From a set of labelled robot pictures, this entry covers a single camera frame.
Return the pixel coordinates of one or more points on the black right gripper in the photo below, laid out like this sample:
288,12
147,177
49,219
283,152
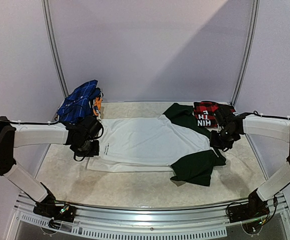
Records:
215,139

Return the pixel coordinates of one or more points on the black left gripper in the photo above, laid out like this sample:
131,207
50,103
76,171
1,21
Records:
95,151

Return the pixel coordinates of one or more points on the red black plaid shirt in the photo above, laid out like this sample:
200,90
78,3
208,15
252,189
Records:
204,113

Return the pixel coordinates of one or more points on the white garment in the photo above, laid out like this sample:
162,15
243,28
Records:
146,145

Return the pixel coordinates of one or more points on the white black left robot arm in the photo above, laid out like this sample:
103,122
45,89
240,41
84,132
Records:
81,138

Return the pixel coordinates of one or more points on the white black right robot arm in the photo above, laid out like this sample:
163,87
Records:
270,137

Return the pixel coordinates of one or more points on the orange black printed garment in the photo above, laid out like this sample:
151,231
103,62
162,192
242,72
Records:
96,106

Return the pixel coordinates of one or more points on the blue patterned garment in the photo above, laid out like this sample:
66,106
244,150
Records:
78,104

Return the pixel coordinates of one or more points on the dark green garment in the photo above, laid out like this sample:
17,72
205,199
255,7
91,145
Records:
195,168

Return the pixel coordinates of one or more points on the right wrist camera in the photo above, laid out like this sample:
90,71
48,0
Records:
222,116

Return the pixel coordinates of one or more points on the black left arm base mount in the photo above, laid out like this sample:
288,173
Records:
56,211

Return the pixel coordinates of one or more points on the aluminium front rail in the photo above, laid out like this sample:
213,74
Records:
203,222

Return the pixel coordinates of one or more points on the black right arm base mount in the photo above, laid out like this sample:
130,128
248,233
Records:
253,215

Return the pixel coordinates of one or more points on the aluminium left corner post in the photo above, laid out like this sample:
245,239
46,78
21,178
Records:
53,47

